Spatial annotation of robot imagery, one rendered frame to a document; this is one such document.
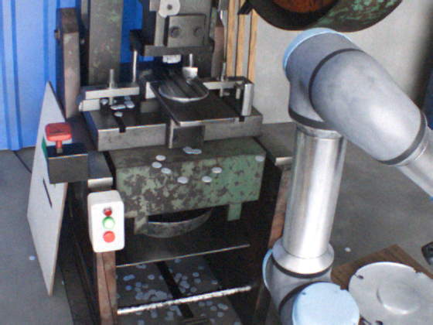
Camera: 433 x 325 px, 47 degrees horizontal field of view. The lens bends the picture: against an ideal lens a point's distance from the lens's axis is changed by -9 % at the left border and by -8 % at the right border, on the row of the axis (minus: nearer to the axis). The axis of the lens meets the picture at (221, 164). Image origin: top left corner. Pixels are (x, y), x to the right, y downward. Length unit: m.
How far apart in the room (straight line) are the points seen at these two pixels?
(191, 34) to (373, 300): 0.83
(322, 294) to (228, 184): 0.56
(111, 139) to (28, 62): 1.30
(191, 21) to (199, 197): 0.45
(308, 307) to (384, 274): 0.67
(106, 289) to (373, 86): 0.94
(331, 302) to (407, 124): 0.36
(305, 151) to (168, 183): 0.56
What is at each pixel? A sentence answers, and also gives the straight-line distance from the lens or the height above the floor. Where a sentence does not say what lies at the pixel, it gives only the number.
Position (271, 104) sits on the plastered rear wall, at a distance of 3.06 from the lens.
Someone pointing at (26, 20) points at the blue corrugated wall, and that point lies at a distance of 2.49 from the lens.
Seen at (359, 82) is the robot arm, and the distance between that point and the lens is 0.68.
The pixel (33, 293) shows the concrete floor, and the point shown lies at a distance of 1.87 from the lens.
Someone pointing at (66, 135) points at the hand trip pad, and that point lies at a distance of 1.16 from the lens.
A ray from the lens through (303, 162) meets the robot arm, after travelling 0.84.
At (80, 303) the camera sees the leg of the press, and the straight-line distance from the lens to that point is 1.77.
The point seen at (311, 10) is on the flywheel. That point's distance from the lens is 1.40.
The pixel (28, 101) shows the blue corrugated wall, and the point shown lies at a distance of 2.62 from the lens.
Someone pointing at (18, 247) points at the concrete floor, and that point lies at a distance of 2.07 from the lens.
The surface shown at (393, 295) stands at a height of 0.37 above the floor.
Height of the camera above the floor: 1.28
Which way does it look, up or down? 29 degrees down
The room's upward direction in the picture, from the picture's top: 6 degrees clockwise
